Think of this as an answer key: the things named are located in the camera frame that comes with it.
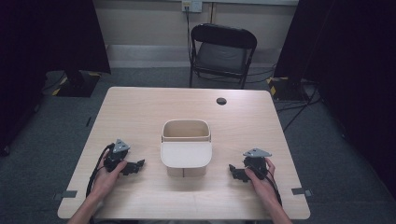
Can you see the beige bin with lid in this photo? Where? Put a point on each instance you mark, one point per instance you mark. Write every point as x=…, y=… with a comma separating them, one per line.
x=186, y=152

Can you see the black curtain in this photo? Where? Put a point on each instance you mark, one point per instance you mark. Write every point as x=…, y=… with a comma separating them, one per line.
x=351, y=62
x=37, y=46

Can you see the black stand base striped tape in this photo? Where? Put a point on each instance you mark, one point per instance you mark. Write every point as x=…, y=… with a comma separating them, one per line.
x=286, y=88
x=79, y=85

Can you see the person's right hand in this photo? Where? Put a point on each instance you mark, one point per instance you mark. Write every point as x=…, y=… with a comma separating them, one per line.
x=263, y=186

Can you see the small black floor tape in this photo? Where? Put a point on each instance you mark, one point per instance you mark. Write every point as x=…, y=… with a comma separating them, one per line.
x=89, y=121

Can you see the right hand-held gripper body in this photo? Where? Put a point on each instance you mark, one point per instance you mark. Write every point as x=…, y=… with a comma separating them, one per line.
x=257, y=161

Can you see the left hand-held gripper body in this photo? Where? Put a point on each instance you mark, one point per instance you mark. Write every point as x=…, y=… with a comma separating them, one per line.
x=117, y=153

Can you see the grey tape strip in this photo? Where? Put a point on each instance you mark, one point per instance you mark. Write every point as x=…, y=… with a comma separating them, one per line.
x=300, y=191
x=67, y=194

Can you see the white wall socket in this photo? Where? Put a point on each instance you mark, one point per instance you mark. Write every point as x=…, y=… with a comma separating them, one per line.
x=192, y=5

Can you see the person's left hand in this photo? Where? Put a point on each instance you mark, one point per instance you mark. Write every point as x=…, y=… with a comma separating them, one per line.
x=106, y=180

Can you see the black folding chair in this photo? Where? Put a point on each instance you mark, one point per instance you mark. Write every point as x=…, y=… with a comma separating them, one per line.
x=221, y=53

